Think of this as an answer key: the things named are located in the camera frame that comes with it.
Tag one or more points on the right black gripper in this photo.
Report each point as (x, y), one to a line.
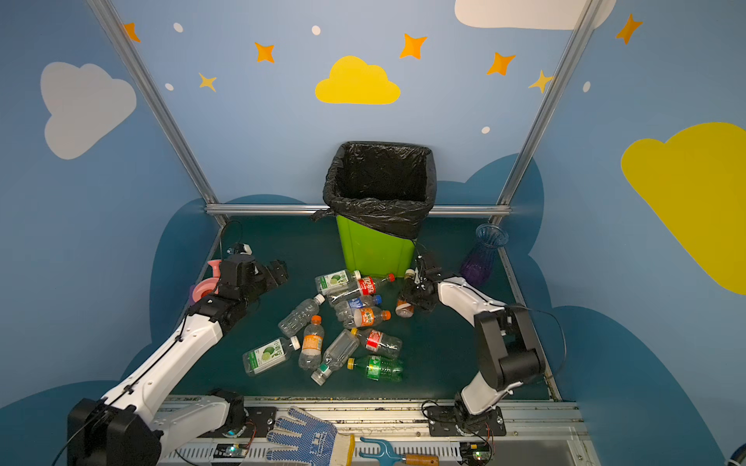
(422, 288)

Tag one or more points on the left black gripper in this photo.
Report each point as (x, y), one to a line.
(268, 274)

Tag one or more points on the brown Nescafe bottle white cap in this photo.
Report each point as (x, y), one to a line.
(405, 309)

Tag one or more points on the clear ribbed water bottle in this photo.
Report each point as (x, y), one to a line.
(301, 315)

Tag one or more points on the orange red label bottle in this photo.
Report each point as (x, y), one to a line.
(366, 317)

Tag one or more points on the large lime label bottle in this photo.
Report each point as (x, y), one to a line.
(265, 357)

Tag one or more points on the orange label bottle front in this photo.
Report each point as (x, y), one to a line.
(310, 357)

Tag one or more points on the green Sprite bottle yellow cap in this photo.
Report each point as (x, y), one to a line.
(377, 368)

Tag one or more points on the clear bottle green label front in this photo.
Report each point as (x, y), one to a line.
(337, 355)

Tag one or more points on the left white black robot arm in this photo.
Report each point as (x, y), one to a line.
(126, 425)

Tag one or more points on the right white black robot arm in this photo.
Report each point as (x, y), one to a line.
(508, 349)

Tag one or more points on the green plastic trash bin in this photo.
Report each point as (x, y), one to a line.
(373, 253)

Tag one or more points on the lime label bottle near bin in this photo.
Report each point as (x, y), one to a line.
(337, 282)

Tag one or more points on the black bin liner bag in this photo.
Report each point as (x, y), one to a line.
(386, 186)

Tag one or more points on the pink plastic watering can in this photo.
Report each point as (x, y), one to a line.
(206, 286)

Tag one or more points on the purple glass vase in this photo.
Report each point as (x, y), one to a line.
(478, 264)

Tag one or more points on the red cola bottle lying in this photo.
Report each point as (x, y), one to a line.
(366, 286)

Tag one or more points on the red label bottle lying front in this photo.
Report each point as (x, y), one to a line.
(378, 342)

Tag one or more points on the left green circuit board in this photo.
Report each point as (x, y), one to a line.
(231, 451)

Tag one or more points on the green circuit board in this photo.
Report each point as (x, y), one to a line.
(231, 451)
(475, 453)

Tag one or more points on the right green circuit board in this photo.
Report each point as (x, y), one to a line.
(475, 453)

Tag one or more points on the blue dotted work glove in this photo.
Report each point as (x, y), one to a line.
(302, 439)

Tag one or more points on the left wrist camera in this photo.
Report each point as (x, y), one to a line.
(240, 249)

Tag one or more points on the aluminium back frame rail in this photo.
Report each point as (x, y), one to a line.
(266, 210)

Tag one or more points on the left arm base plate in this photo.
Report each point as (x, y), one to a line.
(259, 421)

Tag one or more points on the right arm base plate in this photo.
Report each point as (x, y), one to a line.
(453, 421)

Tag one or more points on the teal garden fork wooden handle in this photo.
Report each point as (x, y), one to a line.
(387, 456)

